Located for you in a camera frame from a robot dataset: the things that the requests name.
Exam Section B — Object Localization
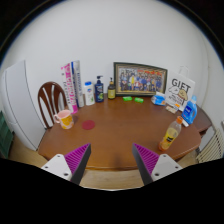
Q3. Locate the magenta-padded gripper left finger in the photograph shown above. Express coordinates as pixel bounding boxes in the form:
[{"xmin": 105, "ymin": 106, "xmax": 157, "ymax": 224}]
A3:
[{"xmin": 40, "ymin": 143, "xmax": 92, "ymax": 185}]

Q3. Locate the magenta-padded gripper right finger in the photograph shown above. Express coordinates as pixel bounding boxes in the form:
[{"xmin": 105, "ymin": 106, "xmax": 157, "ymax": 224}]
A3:
[{"xmin": 132, "ymin": 143, "xmax": 184, "ymax": 186}]

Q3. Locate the orange juice bottle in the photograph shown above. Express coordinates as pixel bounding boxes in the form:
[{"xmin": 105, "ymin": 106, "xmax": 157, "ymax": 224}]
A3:
[{"xmin": 158, "ymin": 115, "xmax": 184, "ymax": 152}]

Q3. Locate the flat round red coaster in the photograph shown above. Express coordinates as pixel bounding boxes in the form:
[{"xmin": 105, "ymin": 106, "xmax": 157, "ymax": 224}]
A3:
[{"xmin": 81, "ymin": 119, "xmax": 96, "ymax": 131}]

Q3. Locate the pink and yellow mug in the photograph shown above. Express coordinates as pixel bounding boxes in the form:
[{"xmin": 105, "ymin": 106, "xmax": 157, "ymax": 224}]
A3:
[{"xmin": 53, "ymin": 109, "xmax": 75, "ymax": 130}]

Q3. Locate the white remote control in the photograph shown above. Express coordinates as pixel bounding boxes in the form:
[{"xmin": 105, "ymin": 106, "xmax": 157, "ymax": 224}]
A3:
[{"xmin": 179, "ymin": 118, "xmax": 190, "ymax": 128}]

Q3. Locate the small beige snack packet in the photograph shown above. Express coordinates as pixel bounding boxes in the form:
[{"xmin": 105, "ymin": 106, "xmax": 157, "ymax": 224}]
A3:
[{"xmin": 165, "ymin": 104, "xmax": 179, "ymax": 115}]

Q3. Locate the blue tissue pack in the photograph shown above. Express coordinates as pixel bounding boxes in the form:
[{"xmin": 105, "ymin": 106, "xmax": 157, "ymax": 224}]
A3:
[{"xmin": 150, "ymin": 91, "xmax": 167, "ymax": 107}]

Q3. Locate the blue detergent bottle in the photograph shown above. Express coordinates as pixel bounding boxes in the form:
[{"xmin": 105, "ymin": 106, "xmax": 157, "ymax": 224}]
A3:
[{"xmin": 181, "ymin": 95, "xmax": 199, "ymax": 125}]

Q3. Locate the white radiator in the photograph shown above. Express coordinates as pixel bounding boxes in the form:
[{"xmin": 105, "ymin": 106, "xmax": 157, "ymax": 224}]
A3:
[{"xmin": 195, "ymin": 128, "xmax": 224, "ymax": 164}]

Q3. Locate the white body wash bottle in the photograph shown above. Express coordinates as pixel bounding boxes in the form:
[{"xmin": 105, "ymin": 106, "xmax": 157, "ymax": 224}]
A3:
[{"xmin": 83, "ymin": 81, "xmax": 96, "ymax": 107}]

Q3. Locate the dark blue pump bottle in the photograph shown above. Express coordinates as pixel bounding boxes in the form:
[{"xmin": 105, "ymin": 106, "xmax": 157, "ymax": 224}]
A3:
[{"xmin": 94, "ymin": 75, "xmax": 105, "ymax": 104}]

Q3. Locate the tall pink and white box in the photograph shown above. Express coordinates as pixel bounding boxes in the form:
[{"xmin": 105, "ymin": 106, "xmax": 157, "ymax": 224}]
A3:
[{"xmin": 60, "ymin": 61, "xmax": 79, "ymax": 115}]

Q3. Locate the tall white and blue box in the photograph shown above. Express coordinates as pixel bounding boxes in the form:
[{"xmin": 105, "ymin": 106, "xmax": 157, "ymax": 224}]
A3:
[{"xmin": 70, "ymin": 59, "xmax": 86, "ymax": 109}]

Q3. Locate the dark yellow-labelled pump bottle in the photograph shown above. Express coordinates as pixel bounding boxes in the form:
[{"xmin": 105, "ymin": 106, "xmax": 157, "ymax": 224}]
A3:
[{"xmin": 107, "ymin": 77, "xmax": 117, "ymax": 100}]

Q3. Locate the dark wooden chair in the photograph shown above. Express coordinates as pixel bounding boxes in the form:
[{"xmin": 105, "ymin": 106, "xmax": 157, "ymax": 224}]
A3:
[{"xmin": 37, "ymin": 81, "xmax": 69, "ymax": 129}]

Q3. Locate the green crate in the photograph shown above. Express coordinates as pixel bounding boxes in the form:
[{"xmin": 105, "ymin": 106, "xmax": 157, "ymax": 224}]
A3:
[{"xmin": 0, "ymin": 110, "xmax": 15, "ymax": 160}]

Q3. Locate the white paper gift bag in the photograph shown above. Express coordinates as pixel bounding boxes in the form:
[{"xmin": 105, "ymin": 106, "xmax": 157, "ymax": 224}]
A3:
[{"xmin": 164, "ymin": 65, "xmax": 196, "ymax": 113}]

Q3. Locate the framed group photo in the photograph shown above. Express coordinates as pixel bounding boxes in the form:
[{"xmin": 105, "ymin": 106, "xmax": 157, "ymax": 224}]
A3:
[{"xmin": 113, "ymin": 61, "xmax": 169, "ymax": 97}]

